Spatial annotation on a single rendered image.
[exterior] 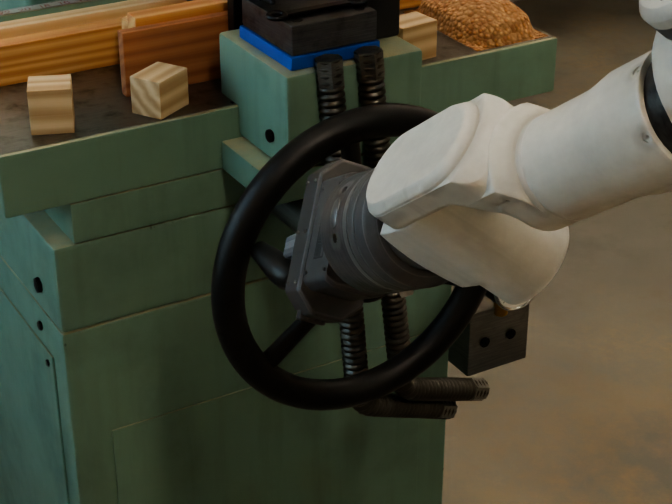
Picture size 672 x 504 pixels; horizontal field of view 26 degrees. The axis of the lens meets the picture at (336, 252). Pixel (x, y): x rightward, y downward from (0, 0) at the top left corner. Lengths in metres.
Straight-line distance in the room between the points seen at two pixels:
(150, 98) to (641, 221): 1.99
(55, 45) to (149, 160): 0.17
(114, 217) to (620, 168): 0.67
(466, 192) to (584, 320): 1.97
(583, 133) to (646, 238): 2.34
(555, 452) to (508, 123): 1.62
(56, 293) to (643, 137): 0.73
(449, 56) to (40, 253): 0.45
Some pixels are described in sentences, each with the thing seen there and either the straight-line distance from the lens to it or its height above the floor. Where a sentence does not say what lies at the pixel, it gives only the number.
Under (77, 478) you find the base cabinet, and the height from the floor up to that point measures 0.54.
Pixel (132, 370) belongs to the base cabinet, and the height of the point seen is 0.65.
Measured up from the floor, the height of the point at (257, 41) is 0.97.
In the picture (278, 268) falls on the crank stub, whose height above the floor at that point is 0.86.
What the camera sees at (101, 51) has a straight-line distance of 1.45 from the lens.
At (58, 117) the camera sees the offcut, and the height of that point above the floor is 0.92.
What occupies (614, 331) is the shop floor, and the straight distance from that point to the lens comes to 2.77.
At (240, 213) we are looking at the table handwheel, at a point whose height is 0.89.
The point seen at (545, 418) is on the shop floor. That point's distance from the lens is 2.51.
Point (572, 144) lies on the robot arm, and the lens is 0.80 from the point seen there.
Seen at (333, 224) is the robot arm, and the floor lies 0.96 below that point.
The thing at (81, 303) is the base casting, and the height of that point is 0.74.
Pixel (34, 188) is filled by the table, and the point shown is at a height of 0.86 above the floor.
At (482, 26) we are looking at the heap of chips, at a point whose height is 0.92.
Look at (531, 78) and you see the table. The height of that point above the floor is 0.86.
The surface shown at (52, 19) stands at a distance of 1.45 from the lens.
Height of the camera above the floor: 1.42
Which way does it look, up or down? 28 degrees down
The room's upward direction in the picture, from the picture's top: straight up
